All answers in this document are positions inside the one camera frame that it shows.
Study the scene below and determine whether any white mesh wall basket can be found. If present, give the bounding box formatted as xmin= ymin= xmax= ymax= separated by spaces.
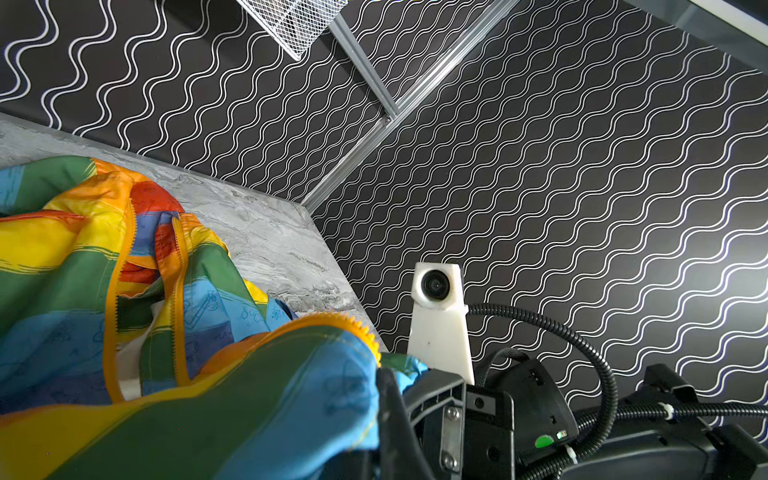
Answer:
xmin=237 ymin=0 xmax=348 ymax=61

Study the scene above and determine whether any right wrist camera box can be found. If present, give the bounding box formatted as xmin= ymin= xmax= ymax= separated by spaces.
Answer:
xmin=407 ymin=262 xmax=475 ymax=385

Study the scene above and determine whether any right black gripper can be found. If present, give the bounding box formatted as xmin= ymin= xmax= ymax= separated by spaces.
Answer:
xmin=404 ymin=353 xmax=579 ymax=479

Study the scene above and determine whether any rainbow striped jacket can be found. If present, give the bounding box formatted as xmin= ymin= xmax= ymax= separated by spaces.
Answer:
xmin=1 ymin=156 xmax=427 ymax=479

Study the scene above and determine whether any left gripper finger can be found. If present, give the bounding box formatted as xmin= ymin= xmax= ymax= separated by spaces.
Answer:
xmin=376 ymin=368 xmax=434 ymax=480

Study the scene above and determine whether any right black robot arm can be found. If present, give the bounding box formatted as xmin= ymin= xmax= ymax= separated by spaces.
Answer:
xmin=405 ymin=303 xmax=767 ymax=479

